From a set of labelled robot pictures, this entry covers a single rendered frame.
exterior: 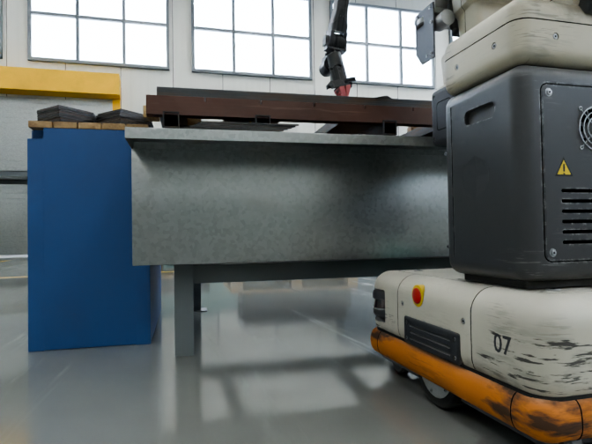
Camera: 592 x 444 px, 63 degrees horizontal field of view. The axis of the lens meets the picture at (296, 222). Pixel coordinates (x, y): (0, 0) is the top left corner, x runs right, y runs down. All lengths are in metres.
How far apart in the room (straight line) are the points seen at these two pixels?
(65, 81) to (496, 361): 9.63
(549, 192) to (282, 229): 0.84
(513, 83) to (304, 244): 0.84
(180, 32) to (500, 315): 10.16
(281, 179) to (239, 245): 0.25
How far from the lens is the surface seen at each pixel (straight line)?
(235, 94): 1.66
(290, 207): 1.54
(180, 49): 10.62
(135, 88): 10.36
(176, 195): 1.50
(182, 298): 1.60
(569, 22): 1.07
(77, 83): 10.08
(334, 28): 1.91
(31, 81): 10.22
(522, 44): 0.99
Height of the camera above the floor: 0.39
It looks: 1 degrees up
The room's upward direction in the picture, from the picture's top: 1 degrees counter-clockwise
